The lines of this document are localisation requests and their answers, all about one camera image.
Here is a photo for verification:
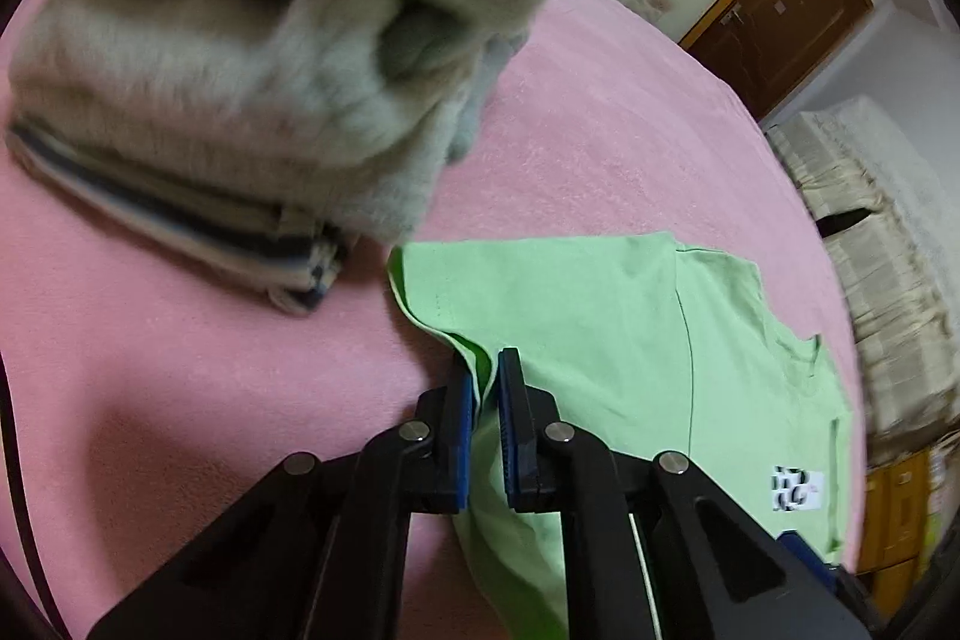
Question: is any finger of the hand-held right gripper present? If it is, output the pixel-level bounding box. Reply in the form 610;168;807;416
778;530;890;637

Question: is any yellow wooden cabinet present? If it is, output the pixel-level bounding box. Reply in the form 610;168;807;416
855;445;938;600

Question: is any brown wooden door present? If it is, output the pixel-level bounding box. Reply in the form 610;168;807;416
679;0;875;120

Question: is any pile of folded grey clothes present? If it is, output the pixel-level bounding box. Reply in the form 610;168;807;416
7;0;593;244

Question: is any folded striped garment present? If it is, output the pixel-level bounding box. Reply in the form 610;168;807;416
6;115;350;317

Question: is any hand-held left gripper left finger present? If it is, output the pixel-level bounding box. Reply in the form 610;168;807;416
86;355;481;640

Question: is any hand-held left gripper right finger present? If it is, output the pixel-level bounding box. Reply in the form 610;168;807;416
498;347;871;640

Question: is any beige lace-covered furniture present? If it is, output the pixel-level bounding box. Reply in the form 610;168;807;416
765;94;960;453

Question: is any black cable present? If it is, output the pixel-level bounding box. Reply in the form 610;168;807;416
0;347;72;640

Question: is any light green t-shirt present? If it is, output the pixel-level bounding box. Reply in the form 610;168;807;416
386;233;856;640

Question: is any pink fleece blanket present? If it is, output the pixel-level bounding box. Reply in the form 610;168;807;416
0;0;871;640

